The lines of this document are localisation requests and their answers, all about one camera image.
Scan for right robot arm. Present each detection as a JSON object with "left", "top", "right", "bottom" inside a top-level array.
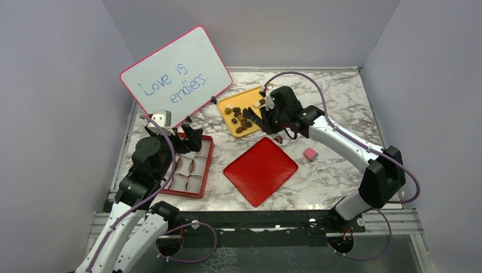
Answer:
[{"left": 242, "top": 86, "right": 406, "bottom": 231}]

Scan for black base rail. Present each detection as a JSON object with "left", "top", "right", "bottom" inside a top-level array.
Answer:
[{"left": 156, "top": 210, "right": 365, "bottom": 250}]

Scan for purple cable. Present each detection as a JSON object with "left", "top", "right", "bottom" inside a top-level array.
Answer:
[
  {"left": 262, "top": 71, "right": 421, "bottom": 204},
  {"left": 84, "top": 114, "right": 178, "bottom": 273}
]

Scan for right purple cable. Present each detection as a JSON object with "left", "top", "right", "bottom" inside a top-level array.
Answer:
[{"left": 262, "top": 71, "right": 421, "bottom": 204}]

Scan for red box lid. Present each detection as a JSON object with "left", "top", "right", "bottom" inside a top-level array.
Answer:
[{"left": 223, "top": 137, "right": 298, "bottom": 208}]

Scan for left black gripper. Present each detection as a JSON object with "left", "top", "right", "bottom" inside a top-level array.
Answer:
[{"left": 147, "top": 123, "right": 203, "bottom": 180}]

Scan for red chocolate box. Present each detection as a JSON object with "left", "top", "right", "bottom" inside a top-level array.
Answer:
[{"left": 160, "top": 135, "right": 214, "bottom": 199}]

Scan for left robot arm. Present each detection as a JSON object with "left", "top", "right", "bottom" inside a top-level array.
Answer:
[{"left": 76, "top": 121, "right": 203, "bottom": 272}]

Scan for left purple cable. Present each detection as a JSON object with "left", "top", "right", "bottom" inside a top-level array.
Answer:
[{"left": 84, "top": 114, "right": 178, "bottom": 273}]

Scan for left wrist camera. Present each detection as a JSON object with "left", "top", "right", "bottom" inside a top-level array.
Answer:
[{"left": 146, "top": 110, "right": 174, "bottom": 135}]

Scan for black tweezers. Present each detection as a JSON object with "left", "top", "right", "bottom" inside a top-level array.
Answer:
[{"left": 272, "top": 134, "right": 284, "bottom": 144}]

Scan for yellow plastic tray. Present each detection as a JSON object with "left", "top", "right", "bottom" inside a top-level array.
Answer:
[{"left": 217, "top": 86, "right": 265, "bottom": 138}]

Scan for white board with pink frame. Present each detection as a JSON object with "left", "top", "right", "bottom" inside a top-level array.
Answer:
[{"left": 119, "top": 26, "right": 233, "bottom": 127}]

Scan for pink eraser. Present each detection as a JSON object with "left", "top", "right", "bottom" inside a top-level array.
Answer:
[{"left": 303, "top": 148, "right": 318, "bottom": 162}]

